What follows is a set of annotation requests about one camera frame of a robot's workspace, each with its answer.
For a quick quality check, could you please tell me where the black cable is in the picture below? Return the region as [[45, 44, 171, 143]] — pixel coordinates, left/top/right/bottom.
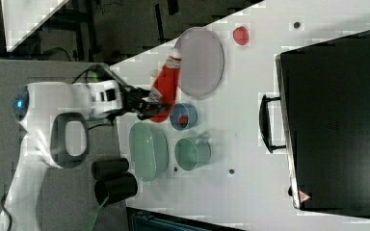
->
[[71, 64, 117, 85]]

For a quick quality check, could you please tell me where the small blue bowl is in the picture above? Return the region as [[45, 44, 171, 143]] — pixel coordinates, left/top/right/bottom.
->
[[170, 103, 198, 131]]

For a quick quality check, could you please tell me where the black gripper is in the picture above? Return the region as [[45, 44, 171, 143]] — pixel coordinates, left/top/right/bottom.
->
[[120, 86, 150, 119]]

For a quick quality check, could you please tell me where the round grey plate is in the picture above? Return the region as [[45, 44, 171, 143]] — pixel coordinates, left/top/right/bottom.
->
[[174, 27, 225, 98]]

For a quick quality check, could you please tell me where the silver toaster oven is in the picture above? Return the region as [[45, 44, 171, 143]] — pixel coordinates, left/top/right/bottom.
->
[[259, 30, 370, 218]]

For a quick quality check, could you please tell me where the green oval strainer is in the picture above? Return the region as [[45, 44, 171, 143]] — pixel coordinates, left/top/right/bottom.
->
[[129, 122, 169, 182]]

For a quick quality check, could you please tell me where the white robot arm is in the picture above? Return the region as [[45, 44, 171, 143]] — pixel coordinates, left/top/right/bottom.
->
[[0, 80, 148, 231]]

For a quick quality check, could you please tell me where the red strawberry in bowl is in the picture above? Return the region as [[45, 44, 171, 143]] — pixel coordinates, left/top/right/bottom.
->
[[179, 115, 188, 128]]

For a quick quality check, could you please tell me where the black cylinder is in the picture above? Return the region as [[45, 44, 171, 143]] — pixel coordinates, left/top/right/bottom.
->
[[94, 172, 138, 206], [92, 158, 129, 180]]

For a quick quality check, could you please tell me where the red ketchup bottle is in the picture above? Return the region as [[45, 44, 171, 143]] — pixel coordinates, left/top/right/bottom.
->
[[148, 48, 181, 123]]

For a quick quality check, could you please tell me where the green cup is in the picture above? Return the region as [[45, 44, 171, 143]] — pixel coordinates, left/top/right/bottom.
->
[[174, 137, 211, 171]]

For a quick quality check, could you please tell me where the red toy strawberry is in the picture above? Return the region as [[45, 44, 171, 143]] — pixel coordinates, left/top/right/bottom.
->
[[232, 26, 250, 45]]

